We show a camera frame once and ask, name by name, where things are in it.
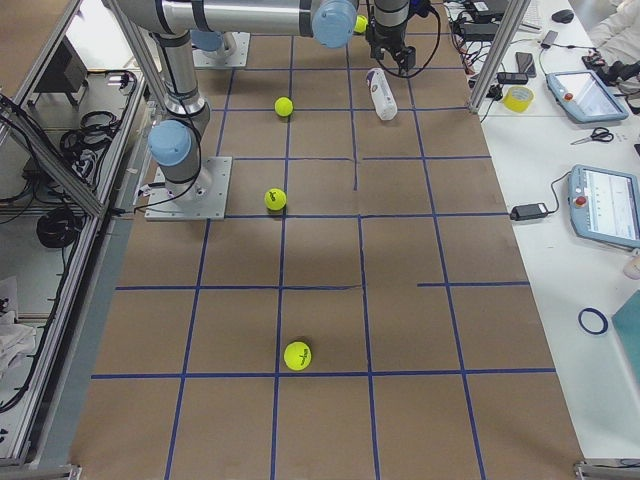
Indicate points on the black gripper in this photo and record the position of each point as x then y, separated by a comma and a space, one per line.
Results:
382, 37

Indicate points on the clear tennis ball can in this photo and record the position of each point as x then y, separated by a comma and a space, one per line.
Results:
381, 94

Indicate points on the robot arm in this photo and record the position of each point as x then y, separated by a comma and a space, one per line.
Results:
299, 117
330, 23

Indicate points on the outer tennis ball with logo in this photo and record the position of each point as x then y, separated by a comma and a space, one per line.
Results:
360, 25

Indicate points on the tennis ball near base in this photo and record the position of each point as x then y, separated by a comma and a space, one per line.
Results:
283, 106
297, 356

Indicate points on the middle tennis ball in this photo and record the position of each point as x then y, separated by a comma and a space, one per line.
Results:
275, 199

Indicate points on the black smartphone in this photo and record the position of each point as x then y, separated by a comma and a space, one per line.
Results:
525, 64

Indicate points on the yellow tape roll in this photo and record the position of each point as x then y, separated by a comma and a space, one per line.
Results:
518, 98

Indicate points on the black computer mouse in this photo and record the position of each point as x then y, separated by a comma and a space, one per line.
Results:
563, 16

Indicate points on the far teach pendant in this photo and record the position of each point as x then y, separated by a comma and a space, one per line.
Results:
584, 97

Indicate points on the teach pendant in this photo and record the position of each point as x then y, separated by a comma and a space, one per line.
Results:
604, 205
584, 97

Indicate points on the black power adapter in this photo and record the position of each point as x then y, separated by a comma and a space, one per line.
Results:
525, 212

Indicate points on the scissors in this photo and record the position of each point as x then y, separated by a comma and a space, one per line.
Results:
598, 134

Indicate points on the near teach pendant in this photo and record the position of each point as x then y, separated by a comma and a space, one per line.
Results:
604, 205

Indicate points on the teal box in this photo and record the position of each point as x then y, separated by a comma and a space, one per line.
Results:
627, 326

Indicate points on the aluminium frame post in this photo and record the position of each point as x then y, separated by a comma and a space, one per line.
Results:
507, 29

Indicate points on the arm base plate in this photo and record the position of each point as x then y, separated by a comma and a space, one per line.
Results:
216, 50
206, 199

